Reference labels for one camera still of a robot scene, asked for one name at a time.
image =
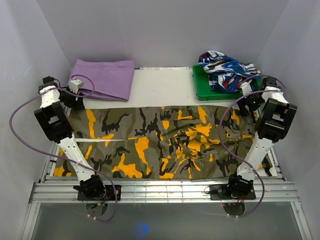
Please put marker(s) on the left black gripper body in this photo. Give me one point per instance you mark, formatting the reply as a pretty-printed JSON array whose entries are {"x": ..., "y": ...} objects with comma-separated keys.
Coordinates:
[{"x": 69, "y": 99}]

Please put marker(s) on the folded purple trousers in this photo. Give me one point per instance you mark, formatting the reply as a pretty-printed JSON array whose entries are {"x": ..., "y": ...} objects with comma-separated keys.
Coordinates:
[{"x": 110, "y": 81}]

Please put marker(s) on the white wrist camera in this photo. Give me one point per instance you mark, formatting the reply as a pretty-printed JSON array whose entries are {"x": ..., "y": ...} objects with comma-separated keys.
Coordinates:
[
  {"x": 74, "y": 85},
  {"x": 246, "y": 88}
]

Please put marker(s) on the blue white patterned garment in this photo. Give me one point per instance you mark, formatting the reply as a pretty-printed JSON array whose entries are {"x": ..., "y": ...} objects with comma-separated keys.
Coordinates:
[{"x": 226, "y": 74}]

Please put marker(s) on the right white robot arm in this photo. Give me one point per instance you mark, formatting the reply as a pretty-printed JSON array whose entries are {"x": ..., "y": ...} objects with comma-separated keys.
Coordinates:
[{"x": 271, "y": 126}]

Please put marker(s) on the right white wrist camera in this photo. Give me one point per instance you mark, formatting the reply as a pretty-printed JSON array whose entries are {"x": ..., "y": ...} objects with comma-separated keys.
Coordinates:
[{"x": 246, "y": 88}]

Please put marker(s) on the camouflage cargo trousers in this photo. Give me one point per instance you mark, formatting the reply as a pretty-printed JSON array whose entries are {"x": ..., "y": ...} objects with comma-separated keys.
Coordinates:
[{"x": 195, "y": 142}]

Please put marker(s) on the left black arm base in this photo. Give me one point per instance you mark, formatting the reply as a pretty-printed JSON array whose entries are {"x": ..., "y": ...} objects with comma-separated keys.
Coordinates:
[{"x": 110, "y": 194}]

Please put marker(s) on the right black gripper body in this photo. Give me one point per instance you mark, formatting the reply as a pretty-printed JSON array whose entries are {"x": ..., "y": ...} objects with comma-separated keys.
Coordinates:
[{"x": 254, "y": 102}]

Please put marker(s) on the green plastic bin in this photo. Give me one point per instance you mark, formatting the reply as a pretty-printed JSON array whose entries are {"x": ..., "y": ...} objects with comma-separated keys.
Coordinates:
[{"x": 204, "y": 92}]

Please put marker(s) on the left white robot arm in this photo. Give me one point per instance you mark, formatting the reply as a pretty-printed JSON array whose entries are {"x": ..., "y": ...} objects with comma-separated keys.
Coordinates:
[{"x": 55, "y": 124}]

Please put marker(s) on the aluminium front rail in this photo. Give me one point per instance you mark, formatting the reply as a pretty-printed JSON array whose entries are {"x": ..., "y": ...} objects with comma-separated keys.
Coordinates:
[{"x": 60, "y": 190}]

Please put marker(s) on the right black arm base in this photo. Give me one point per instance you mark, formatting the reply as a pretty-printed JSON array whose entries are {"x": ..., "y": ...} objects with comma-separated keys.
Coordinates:
[{"x": 221, "y": 192}]

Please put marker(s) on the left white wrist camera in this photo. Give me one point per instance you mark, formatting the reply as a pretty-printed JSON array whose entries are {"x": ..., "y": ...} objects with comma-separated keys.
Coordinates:
[{"x": 74, "y": 85}]

